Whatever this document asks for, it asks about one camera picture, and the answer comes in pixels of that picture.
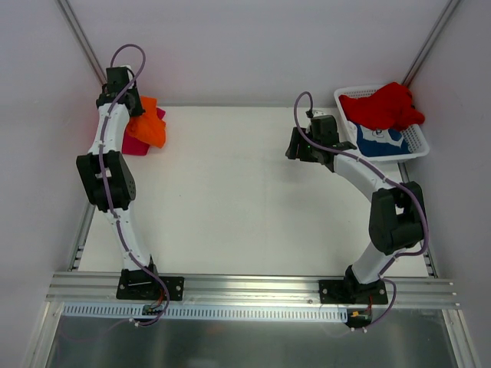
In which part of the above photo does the white slotted cable duct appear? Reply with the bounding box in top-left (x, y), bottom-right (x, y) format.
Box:
top-left (63, 302), bottom-right (348, 324)

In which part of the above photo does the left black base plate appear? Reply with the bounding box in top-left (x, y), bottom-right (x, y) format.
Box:
top-left (116, 272), bottom-right (185, 301)

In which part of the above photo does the aluminium mounting rail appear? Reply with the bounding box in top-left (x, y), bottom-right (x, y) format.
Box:
top-left (46, 271), bottom-right (462, 310)

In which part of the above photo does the orange t shirt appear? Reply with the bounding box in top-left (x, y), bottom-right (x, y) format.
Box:
top-left (126, 96), bottom-right (166, 149)

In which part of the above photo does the white plastic basket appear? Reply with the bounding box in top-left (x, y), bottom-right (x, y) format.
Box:
top-left (334, 84), bottom-right (430, 163)

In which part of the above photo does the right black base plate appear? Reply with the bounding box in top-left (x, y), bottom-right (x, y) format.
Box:
top-left (318, 279), bottom-right (388, 305)

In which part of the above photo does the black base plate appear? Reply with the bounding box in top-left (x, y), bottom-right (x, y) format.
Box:
top-left (116, 272), bottom-right (185, 301)
top-left (318, 279), bottom-right (388, 305)

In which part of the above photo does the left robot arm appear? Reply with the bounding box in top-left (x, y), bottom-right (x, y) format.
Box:
top-left (76, 66), bottom-right (160, 299)

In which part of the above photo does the folded pink t shirt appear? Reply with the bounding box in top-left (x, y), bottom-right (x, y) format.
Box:
top-left (122, 130), bottom-right (152, 156)

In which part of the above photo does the red t shirt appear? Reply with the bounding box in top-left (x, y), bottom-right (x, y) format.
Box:
top-left (339, 82), bottom-right (425, 131)

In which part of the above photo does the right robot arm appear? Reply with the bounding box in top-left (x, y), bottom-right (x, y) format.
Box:
top-left (285, 115), bottom-right (428, 304)

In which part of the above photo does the blue white t shirt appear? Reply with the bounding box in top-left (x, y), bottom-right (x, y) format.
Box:
top-left (355, 124), bottom-right (410, 157)

